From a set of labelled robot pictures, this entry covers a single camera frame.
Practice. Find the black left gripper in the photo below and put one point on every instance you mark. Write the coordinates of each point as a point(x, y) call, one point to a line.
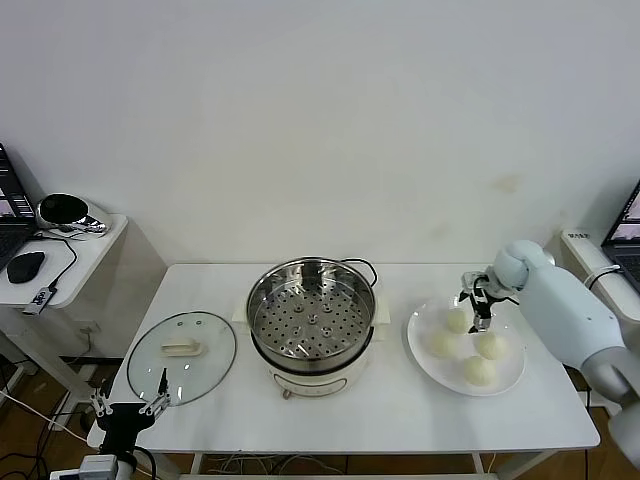
point(120, 420)

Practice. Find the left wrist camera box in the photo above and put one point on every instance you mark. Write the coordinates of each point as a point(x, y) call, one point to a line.
point(98, 466)

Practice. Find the round glass pot lid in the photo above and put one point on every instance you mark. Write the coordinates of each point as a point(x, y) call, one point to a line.
point(182, 360)

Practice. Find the black computer mouse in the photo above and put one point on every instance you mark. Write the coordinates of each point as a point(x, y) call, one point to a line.
point(25, 266)

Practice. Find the shiny chrome headset device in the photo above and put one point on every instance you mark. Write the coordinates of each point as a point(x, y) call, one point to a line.
point(62, 212)

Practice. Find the cream electric cooker base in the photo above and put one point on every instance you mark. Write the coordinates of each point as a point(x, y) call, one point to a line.
point(310, 382)

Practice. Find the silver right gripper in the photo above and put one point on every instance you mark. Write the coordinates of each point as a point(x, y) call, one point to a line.
point(486, 289)

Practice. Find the round white plate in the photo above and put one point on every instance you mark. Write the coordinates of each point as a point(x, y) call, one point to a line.
point(505, 380)

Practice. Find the black open laptop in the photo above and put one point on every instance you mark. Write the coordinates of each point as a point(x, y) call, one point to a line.
point(625, 235)
point(12, 220)

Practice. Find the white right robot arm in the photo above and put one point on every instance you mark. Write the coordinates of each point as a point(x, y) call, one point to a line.
point(565, 310)

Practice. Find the white steamed baozi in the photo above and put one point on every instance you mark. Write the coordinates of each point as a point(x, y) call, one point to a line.
point(492, 346)
point(455, 321)
point(480, 371)
point(444, 345)

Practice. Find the white wall socket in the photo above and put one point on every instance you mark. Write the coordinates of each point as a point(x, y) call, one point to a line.
point(89, 329)

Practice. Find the white table leg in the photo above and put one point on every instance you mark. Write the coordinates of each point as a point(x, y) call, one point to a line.
point(197, 467)
point(478, 467)

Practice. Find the small printed label sticker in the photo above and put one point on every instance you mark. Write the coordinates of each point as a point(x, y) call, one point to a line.
point(578, 235)

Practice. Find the white side table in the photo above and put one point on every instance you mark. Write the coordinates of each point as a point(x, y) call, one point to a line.
point(580, 255)
point(95, 260)

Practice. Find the perforated steel steamer basket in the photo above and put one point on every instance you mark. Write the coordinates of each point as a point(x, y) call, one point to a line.
point(312, 312)

